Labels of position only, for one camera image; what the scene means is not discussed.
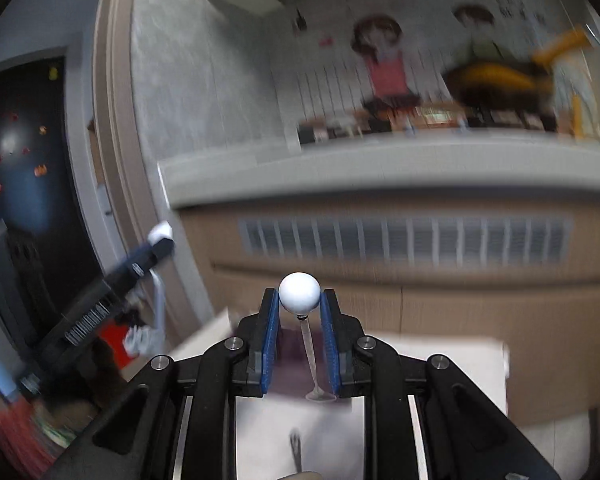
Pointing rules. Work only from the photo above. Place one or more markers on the grey stone countertop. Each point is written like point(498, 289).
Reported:
point(380, 170)

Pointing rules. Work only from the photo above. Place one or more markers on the row of small jars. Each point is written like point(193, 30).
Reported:
point(430, 122)

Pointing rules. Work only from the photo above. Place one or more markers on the white sneaker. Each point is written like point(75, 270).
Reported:
point(139, 341)

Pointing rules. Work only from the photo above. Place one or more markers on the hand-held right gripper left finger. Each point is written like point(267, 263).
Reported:
point(270, 340)

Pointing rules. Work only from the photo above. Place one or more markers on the cartoon wall poster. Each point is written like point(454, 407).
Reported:
point(390, 70)

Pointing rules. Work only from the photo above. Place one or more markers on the large grey vent grille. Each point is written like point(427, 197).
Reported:
point(405, 240)

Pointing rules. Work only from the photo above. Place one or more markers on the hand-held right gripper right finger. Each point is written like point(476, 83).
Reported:
point(330, 340)

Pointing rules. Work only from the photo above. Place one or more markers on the wooden base cabinet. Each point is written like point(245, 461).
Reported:
point(480, 305)

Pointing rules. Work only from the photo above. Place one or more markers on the black refrigerator with magnets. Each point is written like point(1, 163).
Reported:
point(20, 160)

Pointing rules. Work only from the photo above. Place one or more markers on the white tablecloth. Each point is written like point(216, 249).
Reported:
point(455, 370)

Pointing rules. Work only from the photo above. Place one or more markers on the grey blue rice spoon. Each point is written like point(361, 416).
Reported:
point(158, 305)

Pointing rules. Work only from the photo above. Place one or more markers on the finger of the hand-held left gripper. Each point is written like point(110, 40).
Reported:
point(147, 260)

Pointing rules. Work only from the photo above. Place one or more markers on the white plastic spoon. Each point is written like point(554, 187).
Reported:
point(300, 292)

